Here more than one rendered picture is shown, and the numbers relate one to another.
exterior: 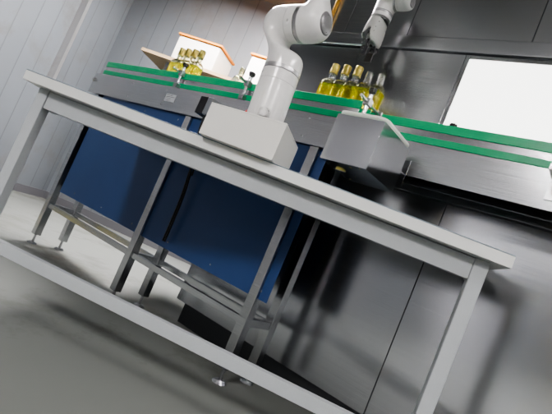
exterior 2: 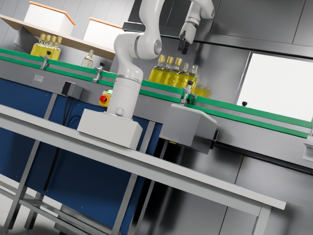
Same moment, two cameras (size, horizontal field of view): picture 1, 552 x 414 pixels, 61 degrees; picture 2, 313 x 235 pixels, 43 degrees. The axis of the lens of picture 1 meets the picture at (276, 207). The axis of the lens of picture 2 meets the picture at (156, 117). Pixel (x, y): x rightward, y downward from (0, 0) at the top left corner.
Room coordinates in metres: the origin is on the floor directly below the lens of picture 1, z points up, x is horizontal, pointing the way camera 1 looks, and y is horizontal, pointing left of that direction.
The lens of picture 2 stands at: (-0.34, 0.20, 0.75)
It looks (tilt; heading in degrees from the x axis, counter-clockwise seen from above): 6 degrees up; 353
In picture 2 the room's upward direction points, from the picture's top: 19 degrees clockwise
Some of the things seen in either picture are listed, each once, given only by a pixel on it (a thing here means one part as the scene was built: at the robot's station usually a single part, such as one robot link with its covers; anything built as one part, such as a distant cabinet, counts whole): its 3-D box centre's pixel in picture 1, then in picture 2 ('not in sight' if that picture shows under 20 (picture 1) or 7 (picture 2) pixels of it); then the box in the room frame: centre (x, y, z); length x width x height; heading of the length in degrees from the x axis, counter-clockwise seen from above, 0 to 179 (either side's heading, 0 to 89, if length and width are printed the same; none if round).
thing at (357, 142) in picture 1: (369, 156); (191, 132); (1.52, -0.22, 0.92); 0.27 x 0.17 x 0.15; 142
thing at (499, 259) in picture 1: (281, 198); (128, 151); (2.10, -0.01, 0.73); 1.58 x 1.52 x 0.04; 77
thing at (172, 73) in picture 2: (343, 106); (170, 86); (1.87, -0.09, 1.16); 0.06 x 0.06 x 0.21; 52
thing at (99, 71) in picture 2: (243, 83); (96, 71); (1.98, 0.33, 1.11); 0.07 x 0.04 x 0.13; 142
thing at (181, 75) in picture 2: (356, 108); (178, 88); (1.83, -0.14, 1.16); 0.06 x 0.06 x 0.21; 52
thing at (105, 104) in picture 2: not in sight; (108, 101); (1.86, 0.21, 0.96); 0.07 x 0.07 x 0.07; 52
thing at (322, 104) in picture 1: (202, 84); (63, 68); (2.20, 0.55, 1.09); 1.75 x 0.01 x 0.08; 52
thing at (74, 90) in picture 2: (209, 109); (71, 90); (2.03, 0.43, 0.96); 0.08 x 0.08 x 0.08; 52
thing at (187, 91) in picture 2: (370, 107); (188, 93); (1.65, -0.17, 1.12); 0.17 x 0.03 x 0.12; 142
